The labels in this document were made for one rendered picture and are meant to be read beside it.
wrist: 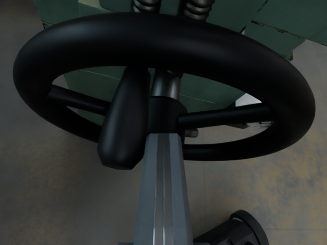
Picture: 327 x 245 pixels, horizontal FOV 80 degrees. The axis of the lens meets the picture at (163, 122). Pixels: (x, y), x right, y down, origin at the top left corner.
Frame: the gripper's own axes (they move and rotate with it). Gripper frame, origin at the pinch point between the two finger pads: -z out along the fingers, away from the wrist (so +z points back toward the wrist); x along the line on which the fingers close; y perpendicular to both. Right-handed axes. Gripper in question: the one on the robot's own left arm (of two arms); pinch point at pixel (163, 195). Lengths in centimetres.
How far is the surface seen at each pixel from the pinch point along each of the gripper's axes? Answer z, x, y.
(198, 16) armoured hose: -13.5, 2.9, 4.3
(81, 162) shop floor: -56, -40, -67
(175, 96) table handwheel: -15.0, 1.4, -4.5
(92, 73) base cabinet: -39.0, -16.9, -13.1
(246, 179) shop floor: -61, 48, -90
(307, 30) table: -26.0, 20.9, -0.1
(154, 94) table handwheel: -15.2, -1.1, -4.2
